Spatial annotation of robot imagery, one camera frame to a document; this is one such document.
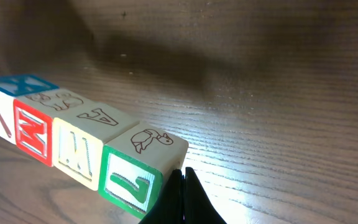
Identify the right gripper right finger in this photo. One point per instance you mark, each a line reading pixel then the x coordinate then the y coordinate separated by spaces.
pixel 197 207

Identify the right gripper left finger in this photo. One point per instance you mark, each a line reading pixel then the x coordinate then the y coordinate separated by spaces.
pixel 168 208

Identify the green number seven block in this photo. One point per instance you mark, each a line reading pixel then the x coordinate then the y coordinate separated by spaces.
pixel 136 164

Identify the yellow top wooden block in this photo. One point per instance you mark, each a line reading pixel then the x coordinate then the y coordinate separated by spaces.
pixel 79 137

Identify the red letter M block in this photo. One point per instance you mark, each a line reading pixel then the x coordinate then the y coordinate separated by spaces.
pixel 33 119

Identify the hammer picture yellow block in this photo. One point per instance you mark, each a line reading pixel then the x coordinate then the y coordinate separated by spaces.
pixel 12 87

